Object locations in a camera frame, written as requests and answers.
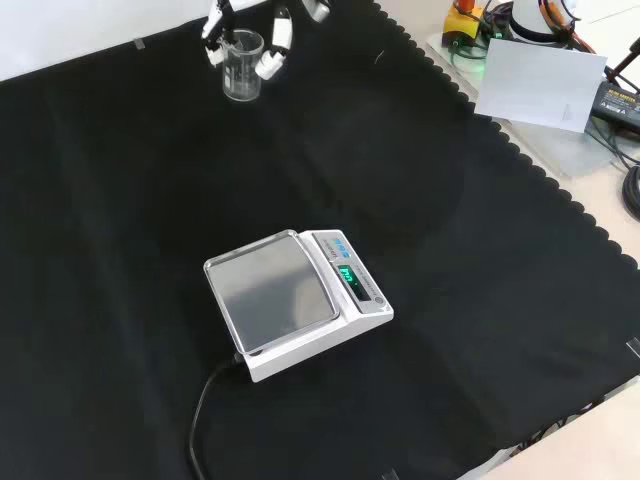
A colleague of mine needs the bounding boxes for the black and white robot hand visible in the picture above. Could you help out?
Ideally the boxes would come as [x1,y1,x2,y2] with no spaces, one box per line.
[200,0,332,81]

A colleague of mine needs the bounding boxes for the clear glass beaker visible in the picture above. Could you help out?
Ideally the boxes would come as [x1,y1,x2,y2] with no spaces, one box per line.
[221,29,265,103]

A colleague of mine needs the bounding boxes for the white electronic balance steel pan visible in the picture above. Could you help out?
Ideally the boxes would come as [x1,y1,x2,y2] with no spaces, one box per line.
[203,228,395,384]

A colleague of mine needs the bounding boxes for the yellow stop button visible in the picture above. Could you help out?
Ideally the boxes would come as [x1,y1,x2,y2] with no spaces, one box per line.
[445,0,486,40]

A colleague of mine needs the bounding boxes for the black scalloped bench cloth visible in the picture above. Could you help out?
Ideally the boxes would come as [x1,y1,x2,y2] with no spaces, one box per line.
[0,0,640,480]

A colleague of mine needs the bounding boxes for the pale white board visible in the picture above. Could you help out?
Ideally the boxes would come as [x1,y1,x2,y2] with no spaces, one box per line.
[473,37,608,134]

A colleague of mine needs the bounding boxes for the black power adapter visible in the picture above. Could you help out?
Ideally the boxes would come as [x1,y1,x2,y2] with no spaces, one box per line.
[589,79,640,134]

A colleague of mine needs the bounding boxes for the dark tripod leg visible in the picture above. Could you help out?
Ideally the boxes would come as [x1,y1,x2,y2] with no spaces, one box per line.
[605,37,640,94]

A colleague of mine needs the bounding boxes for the green cable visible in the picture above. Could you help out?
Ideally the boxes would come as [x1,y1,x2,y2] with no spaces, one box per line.
[448,38,489,69]

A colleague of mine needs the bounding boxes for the orange cable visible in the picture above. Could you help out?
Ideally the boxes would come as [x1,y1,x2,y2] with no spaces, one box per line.
[537,0,599,54]

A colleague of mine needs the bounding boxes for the thick black coiled cable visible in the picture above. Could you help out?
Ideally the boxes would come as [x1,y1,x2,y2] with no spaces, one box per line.
[619,163,640,222]

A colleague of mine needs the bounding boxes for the black balance power cable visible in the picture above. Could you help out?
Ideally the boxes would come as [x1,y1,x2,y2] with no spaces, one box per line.
[188,351,247,480]

